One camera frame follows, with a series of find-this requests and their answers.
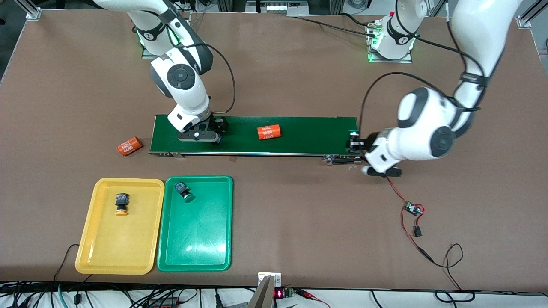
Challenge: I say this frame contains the green plastic tray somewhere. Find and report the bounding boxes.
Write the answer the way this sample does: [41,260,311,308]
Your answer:
[157,175,234,272]

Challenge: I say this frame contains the red clip lead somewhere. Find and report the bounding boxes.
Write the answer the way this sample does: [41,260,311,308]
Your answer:
[295,289,332,308]

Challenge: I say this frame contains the green conveyor belt unit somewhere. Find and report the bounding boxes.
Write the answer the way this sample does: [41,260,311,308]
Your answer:
[149,115,362,165]

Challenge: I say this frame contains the thin black table cable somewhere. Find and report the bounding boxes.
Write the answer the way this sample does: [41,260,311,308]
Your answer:
[54,244,92,296]

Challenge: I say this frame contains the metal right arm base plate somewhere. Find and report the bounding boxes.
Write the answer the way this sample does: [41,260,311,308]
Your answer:
[141,13,191,59]

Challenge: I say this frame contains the grey camera mount bar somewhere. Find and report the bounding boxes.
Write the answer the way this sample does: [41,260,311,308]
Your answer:
[246,276,277,308]

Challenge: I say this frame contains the thin black looped cable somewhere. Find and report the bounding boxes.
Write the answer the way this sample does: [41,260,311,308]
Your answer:
[432,243,477,303]

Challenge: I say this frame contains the metal corner bracket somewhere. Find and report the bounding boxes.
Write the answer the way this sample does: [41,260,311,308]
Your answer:
[516,0,548,29]
[13,0,42,21]

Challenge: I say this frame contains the small metal mounting bracket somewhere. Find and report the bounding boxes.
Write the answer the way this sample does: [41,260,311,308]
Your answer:
[258,272,282,287]

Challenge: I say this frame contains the orange cylinder with white print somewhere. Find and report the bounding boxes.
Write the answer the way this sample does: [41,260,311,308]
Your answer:
[117,136,143,157]
[257,124,282,141]

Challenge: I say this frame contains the white lit device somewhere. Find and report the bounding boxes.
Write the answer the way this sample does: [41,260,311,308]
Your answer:
[265,2,309,13]

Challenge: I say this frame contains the yellow plastic tray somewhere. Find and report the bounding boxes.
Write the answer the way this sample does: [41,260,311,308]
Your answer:
[75,178,165,275]

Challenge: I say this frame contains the long red supply wire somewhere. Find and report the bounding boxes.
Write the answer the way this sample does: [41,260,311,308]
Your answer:
[400,210,435,264]

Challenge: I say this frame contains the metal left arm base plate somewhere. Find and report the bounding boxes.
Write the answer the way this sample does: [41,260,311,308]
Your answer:
[367,19,414,64]

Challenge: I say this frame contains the black base power cable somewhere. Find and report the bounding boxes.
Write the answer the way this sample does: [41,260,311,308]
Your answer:
[295,13,377,36]

